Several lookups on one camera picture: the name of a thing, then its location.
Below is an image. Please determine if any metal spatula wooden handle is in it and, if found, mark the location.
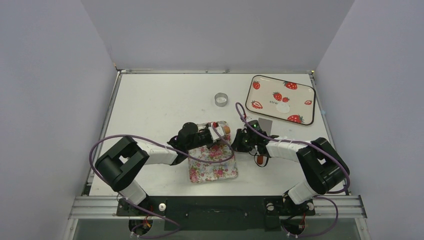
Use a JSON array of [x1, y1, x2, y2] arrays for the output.
[[255, 117, 272, 168]]

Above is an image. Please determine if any floral pattern tray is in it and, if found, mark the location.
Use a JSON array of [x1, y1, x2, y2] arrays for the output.
[[188, 123, 238, 184]]

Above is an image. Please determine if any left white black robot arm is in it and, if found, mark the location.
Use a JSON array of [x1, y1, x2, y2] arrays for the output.
[[94, 122, 231, 215]]

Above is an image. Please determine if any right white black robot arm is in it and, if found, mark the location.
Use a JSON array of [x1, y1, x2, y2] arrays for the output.
[[231, 120, 350, 214]]

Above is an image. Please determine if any flat round dumpling wrapper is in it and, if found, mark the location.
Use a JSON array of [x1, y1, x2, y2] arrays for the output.
[[276, 102, 291, 114]]

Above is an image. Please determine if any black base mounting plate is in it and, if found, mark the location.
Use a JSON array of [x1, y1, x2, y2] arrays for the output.
[[115, 196, 316, 232]]

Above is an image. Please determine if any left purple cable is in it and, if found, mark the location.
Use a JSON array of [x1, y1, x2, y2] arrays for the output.
[[88, 123, 236, 240]]

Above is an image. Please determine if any purple cable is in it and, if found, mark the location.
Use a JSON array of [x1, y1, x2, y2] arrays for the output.
[[88, 123, 236, 240], [235, 101, 351, 239]]

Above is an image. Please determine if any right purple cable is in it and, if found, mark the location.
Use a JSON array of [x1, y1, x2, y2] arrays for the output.
[[235, 101, 351, 239]]

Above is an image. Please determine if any round metal cutter ring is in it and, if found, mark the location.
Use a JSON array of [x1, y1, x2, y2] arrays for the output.
[[214, 93, 229, 107]]

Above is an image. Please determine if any aluminium front rail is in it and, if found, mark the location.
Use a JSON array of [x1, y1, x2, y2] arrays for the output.
[[68, 195, 367, 220]]

